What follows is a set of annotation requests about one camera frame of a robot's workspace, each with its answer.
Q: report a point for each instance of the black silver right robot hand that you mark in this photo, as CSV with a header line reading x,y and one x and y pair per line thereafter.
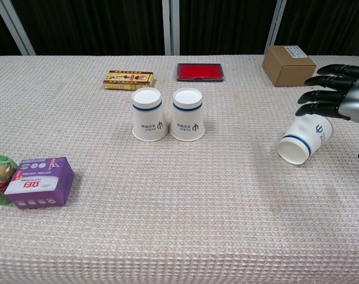
x,y
353,97

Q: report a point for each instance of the white paper cup blue stripe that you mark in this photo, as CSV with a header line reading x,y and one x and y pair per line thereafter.
x,y
187,118
149,118
303,139

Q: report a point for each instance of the brown cardboard box white label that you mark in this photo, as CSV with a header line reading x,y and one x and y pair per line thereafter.
x,y
285,66

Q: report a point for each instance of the red ink pad black case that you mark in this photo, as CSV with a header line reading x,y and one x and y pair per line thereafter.
x,y
200,71

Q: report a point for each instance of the beige woven tablecloth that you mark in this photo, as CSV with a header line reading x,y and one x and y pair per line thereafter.
x,y
179,207

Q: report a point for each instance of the yellow printed flat box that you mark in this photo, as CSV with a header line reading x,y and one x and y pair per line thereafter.
x,y
129,79

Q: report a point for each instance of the purple tissue pack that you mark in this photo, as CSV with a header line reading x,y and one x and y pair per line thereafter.
x,y
40,183

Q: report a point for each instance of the grey aluminium frame post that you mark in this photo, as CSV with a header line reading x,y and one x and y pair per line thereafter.
x,y
170,29
15,29
275,29

